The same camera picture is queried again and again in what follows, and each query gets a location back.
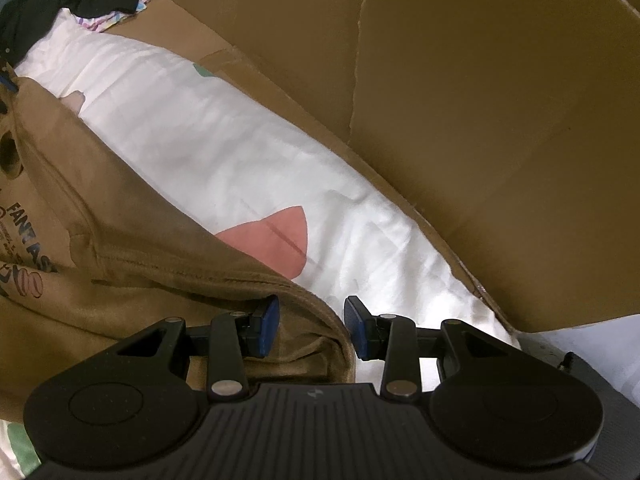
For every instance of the flattened cardboard box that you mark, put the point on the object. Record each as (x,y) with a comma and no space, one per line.
(450,110)

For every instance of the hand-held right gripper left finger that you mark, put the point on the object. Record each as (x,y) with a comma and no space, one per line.
(269,322)

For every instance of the brown printed t-shirt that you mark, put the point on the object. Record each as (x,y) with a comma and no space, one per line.
(150,240)

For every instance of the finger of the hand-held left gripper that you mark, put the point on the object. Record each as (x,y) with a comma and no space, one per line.
(6,82)

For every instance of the crumpled black garment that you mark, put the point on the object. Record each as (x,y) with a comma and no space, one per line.
(35,20)

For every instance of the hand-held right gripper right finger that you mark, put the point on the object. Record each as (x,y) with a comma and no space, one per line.
(356,327)

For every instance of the striped white cloth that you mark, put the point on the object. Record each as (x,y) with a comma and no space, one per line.
(107,22)

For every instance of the cream bear printed blanket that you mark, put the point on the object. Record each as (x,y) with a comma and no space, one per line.
(200,140)

